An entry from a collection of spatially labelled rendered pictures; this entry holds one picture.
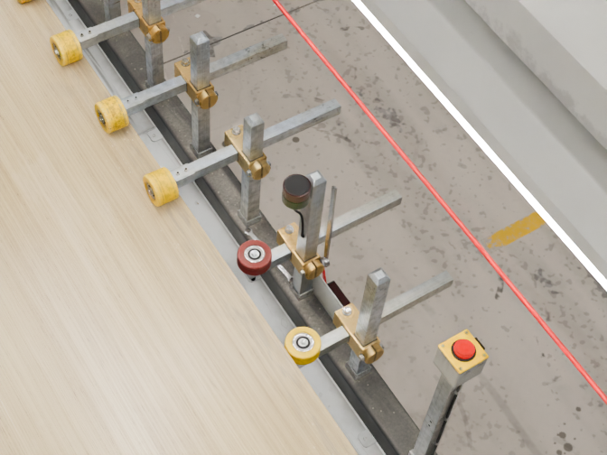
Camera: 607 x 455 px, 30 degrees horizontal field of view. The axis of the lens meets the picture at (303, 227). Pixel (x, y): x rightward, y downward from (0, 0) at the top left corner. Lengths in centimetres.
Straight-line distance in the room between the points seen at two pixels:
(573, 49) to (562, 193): 12
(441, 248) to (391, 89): 69
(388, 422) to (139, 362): 60
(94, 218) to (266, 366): 55
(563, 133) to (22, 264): 183
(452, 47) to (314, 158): 291
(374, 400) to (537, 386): 100
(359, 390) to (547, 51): 183
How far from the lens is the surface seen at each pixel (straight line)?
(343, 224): 272
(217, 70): 287
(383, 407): 267
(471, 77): 101
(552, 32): 92
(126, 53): 326
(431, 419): 242
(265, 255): 260
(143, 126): 319
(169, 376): 246
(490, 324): 365
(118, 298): 255
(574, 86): 92
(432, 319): 362
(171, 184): 263
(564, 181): 96
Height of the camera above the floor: 310
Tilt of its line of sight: 56 degrees down
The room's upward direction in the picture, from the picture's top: 7 degrees clockwise
